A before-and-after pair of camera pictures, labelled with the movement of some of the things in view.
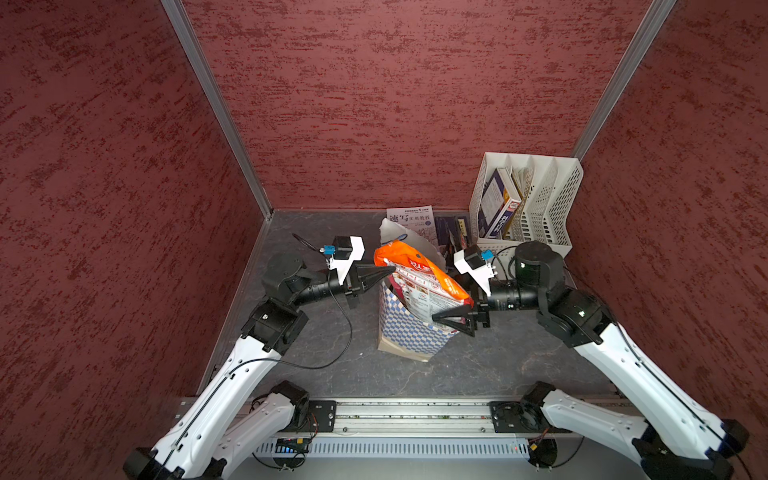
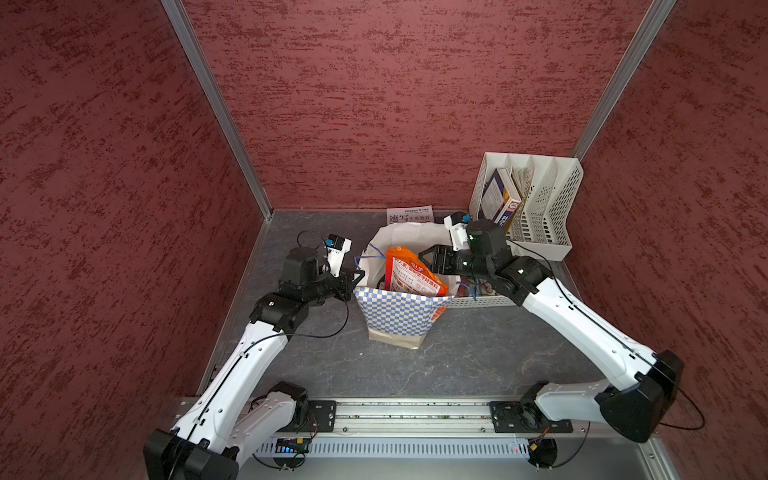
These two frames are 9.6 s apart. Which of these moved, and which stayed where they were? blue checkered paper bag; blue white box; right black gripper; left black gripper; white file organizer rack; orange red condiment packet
Moved: left black gripper; right black gripper; orange red condiment packet; blue checkered paper bag
Stayed: white file organizer rack; blue white box
